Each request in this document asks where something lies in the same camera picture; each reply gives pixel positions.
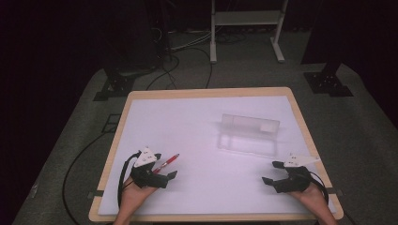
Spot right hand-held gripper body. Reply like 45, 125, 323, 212
272, 153, 322, 194

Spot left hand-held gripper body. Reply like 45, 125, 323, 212
130, 146, 170, 189

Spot red pen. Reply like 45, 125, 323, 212
152, 153, 181, 174

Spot person's left hand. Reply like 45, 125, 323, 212
119, 175, 159, 214

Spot person's right hand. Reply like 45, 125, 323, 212
286, 183, 330, 214

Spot white table mat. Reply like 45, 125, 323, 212
97, 95, 338, 217

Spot clear plastic case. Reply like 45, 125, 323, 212
217, 112, 282, 158

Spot black tape floor outline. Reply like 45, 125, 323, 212
102, 113, 122, 134

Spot wooden table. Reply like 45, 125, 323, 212
87, 86, 344, 223

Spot black stand base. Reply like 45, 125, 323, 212
92, 70, 137, 102
302, 61, 355, 98

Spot white metal stand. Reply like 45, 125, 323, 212
209, 0, 290, 65

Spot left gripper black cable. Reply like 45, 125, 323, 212
116, 150, 143, 209

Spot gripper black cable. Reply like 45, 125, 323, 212
307, 170, 330, 206
116, 150, 143, 209

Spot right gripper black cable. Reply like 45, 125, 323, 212
307, 170, 330, 206

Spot long black floor cable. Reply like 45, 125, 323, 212
61, 130, 109, 225

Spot white floor cables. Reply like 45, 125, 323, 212
170, 30, 214, 53

